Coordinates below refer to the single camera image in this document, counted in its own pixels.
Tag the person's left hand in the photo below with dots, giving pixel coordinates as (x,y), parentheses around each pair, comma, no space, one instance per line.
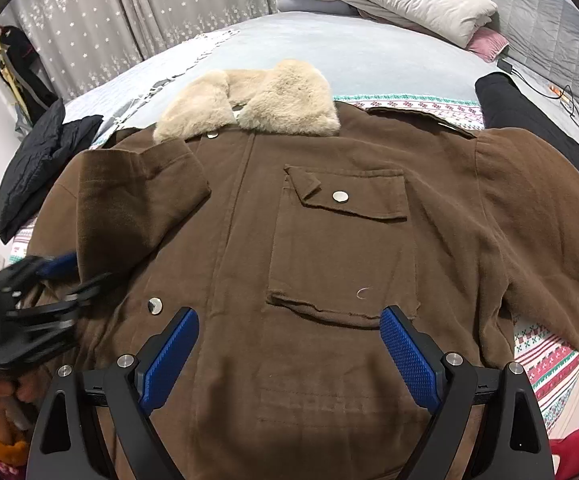
(24,387)

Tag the grey pillow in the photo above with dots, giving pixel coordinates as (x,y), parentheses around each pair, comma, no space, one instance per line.
(309,5)

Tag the brown jacket with fur collar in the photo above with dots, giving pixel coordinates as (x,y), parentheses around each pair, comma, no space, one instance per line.
(319,260)

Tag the black folded garment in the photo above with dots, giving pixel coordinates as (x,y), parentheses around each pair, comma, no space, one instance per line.
(514,105)

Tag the black charger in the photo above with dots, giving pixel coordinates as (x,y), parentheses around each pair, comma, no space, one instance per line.
(507,66)

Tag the grey star-print curtain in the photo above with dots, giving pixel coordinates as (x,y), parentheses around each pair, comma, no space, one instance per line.
(134,5)

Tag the white orange power strip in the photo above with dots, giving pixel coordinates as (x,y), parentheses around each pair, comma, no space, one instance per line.
(559,94)

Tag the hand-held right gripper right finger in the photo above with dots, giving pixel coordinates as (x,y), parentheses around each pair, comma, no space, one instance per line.
(409,355)

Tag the grey quilted headboard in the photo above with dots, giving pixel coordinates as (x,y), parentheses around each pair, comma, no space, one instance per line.
(544,15)

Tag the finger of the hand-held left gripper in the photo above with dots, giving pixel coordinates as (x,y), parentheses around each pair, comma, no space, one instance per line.
(76,302)
(56,265)

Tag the black quilted jacket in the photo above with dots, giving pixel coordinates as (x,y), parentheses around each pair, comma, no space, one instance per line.
(39,165)

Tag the pink pillow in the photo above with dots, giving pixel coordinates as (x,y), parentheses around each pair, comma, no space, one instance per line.
(487,45)

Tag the black yellow hanging bag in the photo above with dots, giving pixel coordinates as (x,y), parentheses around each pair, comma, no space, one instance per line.
(16,67)

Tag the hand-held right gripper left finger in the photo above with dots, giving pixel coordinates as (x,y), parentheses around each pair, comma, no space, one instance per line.
(169,355)

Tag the red green patterned blanket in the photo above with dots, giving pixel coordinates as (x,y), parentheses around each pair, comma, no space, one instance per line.
(549,365)

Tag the grey bed sheet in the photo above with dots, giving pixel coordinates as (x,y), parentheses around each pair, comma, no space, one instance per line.
(369,55)

